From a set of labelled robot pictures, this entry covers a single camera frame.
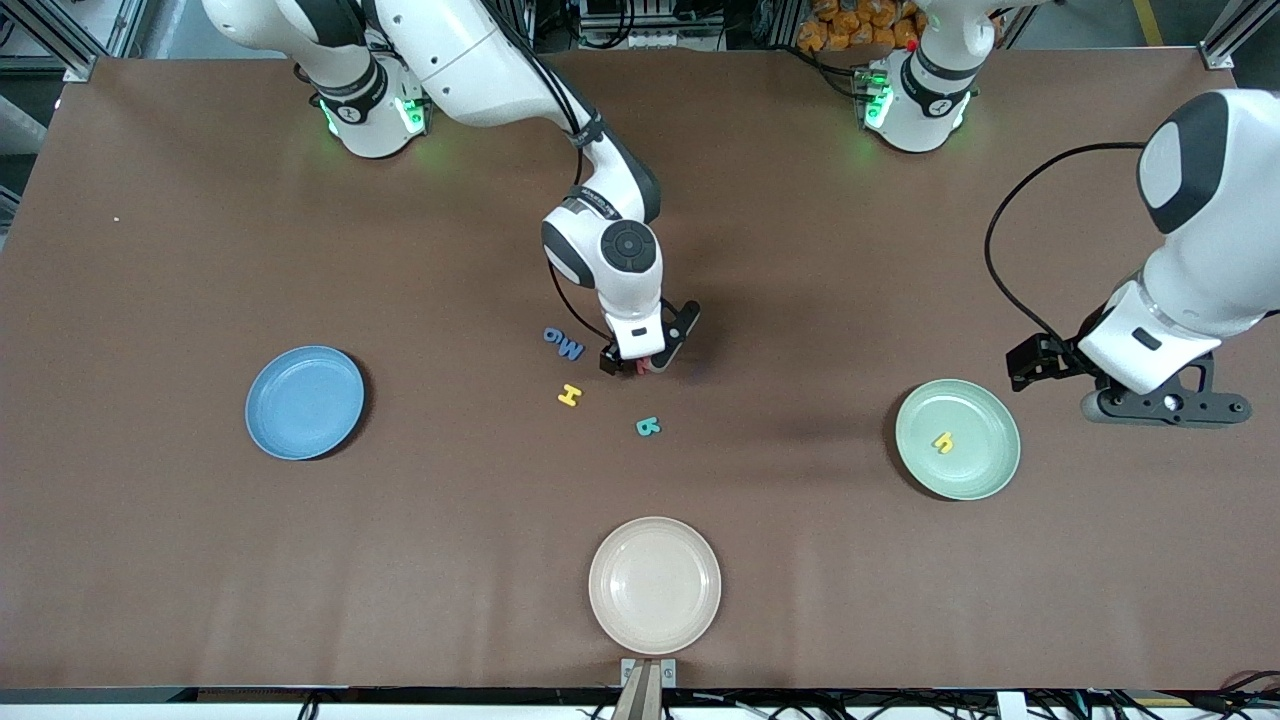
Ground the green plate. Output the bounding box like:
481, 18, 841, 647
895, 378, 1022, 501

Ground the beige plate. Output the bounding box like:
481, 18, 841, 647
588, 516, 723, 657

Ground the blue plate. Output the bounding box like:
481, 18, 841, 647
245, 345, 366, 461

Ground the bag of oranges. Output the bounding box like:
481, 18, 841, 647
797, 0, 926, 53

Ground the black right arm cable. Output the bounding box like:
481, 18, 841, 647
495, 15, 611, 341

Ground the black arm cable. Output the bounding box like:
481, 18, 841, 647
985, 140, 1151, 351
495, 15, 611, 341

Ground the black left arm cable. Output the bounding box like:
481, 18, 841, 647
985, 140, 1151, 351

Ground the aluminium frame profile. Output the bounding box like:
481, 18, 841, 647
0, 0, 151, 83
1200, 0, 1280, 71

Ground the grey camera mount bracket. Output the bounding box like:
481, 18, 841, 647
612, 657, 678, 720

